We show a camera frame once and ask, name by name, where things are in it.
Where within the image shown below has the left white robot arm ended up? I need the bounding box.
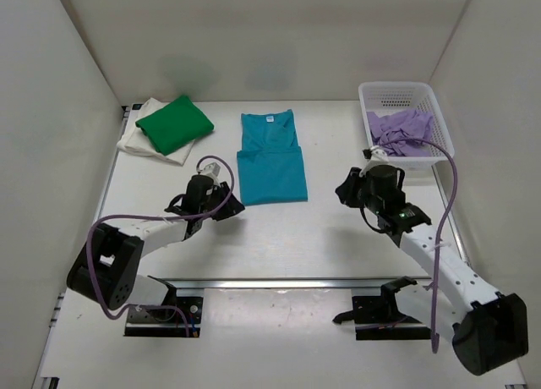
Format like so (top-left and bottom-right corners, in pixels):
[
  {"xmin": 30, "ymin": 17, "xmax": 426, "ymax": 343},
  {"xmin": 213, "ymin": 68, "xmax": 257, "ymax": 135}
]
[{"xmin": 66, "ymin": 171, "xmax": 244, "ymax": 322}]

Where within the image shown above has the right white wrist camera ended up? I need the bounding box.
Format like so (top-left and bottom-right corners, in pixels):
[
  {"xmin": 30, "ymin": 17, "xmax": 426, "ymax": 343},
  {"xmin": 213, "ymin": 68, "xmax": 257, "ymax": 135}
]
[{"xmin": 361, "ymin": 145, "xmax": 389, "ymax": 176}]

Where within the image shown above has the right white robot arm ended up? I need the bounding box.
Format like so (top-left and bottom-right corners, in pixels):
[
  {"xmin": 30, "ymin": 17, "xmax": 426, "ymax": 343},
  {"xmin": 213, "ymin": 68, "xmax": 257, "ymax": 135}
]
[{"xmin": 336, "ymin": 164, "xmax": 529, "ymax": 375}]

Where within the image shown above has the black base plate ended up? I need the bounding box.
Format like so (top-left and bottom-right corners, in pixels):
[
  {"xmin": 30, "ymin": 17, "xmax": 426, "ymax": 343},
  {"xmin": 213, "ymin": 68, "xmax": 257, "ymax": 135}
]
[
  {"xmin": 332, "ymin": 277, "xmax": 430, "ymax": 341},
  {"xmin": 124, "ymin": 289, "xmax": 204, "ymax": 338}
]

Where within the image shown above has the folded white t-shirt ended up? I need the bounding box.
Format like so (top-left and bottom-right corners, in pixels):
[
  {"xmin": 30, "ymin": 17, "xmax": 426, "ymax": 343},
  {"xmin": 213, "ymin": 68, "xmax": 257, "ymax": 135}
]
[{"xmin": 117, "ymin": 98, "xmax": 195, "ymax": 166}]

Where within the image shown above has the teal t-shirt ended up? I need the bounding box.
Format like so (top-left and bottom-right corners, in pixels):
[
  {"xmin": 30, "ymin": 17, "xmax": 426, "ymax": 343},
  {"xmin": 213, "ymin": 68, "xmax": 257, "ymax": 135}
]
[{"xmin": 237, "ymin": 109, "xmax": 308, "ymax": 205}]

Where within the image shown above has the white plastic basket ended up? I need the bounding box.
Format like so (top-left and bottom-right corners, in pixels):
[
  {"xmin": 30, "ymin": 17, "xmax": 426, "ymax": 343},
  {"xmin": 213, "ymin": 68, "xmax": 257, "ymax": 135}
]
[{"xmin": 358, "ymin": 81, "xmax": 456, "ymax": 178}]

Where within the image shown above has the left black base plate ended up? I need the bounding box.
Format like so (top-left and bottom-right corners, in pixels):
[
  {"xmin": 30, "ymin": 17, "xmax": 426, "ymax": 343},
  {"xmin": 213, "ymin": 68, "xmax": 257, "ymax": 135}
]
[{"xmin": 124, "ymin": 289, "xmax": 204, "ymax": 338}]

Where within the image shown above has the crumpled lilac t-shirt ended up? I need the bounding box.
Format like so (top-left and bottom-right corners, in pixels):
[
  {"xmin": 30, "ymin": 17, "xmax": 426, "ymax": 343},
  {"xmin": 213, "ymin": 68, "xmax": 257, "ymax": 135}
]
[{"xmin": 367, "ymin": 109, "xmax": 434, "ymax": 157}]

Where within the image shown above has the folded green t-shirt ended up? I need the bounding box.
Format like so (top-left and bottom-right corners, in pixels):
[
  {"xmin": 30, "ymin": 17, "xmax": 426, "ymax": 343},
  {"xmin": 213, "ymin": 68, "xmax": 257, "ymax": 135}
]
[{"xmin": 135, "ymin": 95, "xmax": 215, "ymax": 156}]

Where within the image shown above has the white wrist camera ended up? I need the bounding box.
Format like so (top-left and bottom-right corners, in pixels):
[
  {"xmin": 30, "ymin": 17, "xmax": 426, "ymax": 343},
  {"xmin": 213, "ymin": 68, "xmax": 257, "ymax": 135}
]
[
  {"xmin": 361, "ymin": 145, "xmax": 389, "ymax": 176},
  {"xmin": 197, "ymin": 162, "xmax": 221, "ymax": 179}
]

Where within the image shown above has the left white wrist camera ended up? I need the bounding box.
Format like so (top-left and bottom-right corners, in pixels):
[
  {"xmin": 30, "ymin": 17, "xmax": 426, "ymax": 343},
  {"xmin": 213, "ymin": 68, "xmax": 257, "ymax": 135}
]
[{"xmin": 197, "ymin": 162, "xmax": 221, "ymax": 179}]

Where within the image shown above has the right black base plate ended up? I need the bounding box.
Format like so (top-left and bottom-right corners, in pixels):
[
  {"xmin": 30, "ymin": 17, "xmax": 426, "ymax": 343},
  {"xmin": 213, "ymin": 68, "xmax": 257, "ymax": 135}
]
[{"xmin": 332, "ymin": 277, "xmax": 430, "ymax": 341}]

